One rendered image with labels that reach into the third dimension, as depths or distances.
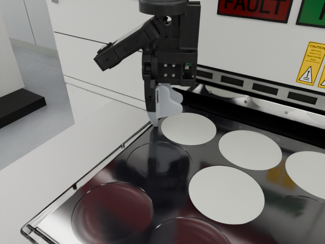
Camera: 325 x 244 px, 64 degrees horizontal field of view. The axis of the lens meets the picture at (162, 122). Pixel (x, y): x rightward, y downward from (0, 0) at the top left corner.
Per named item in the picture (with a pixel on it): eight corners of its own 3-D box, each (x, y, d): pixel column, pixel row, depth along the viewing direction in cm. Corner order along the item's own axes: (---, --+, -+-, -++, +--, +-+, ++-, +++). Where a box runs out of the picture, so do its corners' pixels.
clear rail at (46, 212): (174, 103, 58) (174, 98, 57) (179, 105, 57) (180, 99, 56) (19, 235, 32) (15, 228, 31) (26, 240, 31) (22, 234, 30)
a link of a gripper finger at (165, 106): (181, 136, 46) (183, 89, 40) (147, 135, 46) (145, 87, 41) (181, 126, 48) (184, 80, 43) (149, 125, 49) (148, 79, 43)
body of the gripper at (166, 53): (195, 92, 40) (201, 6, 33) (138, 89, 40) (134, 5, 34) (194, 71, 46) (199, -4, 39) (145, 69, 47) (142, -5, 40)
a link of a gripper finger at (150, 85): (155, 116, 42) (154, 64, 37) (145, 116, 42) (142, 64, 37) (157, 101, 46) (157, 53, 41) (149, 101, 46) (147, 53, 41)
